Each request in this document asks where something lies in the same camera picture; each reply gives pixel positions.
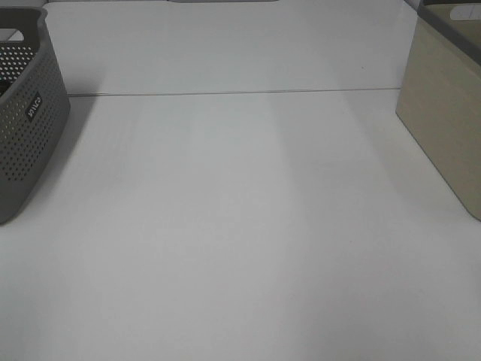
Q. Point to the beige storage box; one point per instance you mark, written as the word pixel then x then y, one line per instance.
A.
pixel 439 101

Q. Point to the grey perforated plastic basket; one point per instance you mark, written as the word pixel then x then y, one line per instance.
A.
pixel 34 105

